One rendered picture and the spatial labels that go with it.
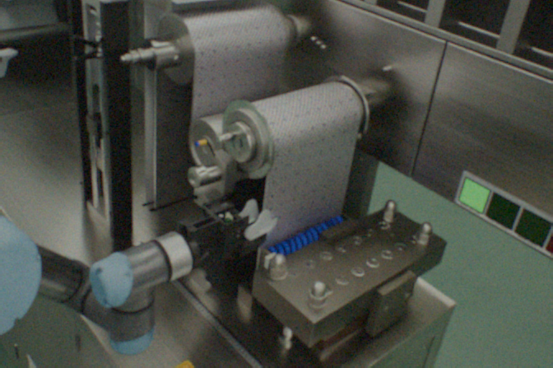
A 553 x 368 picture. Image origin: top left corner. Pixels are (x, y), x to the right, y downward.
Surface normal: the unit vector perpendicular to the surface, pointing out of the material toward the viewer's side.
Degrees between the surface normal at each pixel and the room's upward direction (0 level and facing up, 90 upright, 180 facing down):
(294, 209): 90
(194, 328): 0
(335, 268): 0
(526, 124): 90
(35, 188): 0
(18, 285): 84
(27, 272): 84
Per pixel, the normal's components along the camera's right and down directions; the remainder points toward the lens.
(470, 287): 0.11, -0.86
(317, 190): 0.65, 0.44
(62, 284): 0.81, 0.41
